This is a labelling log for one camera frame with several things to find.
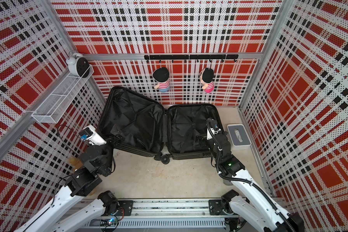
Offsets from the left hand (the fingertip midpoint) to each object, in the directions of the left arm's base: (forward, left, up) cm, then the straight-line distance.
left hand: (114, 128), depth 66 cm
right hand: (+5, -44, -8) cm, 45 cm away
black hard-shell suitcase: (+19, -5, -22) cm, 30 cm away
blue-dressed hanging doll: (+44, -17, -3) cm, 47 cm away
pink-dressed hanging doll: (+44, -48, -2) cm, 65 cm away
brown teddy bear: (-7, +29, -23) cm, 38 cm away
